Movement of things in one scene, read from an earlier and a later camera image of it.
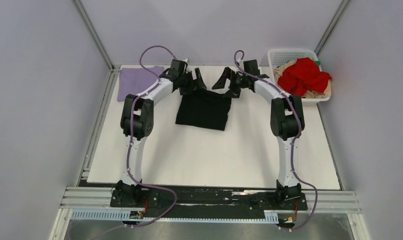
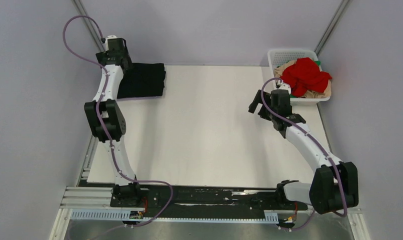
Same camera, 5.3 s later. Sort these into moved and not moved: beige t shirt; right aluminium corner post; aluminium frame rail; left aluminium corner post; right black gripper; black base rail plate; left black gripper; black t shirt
Moved: left black gripper; black t shirt; right black gripper
Not moved: left aluminium corner post; aluminium frame rail; right aluminium corner post; black base rail plate; beige t shirt
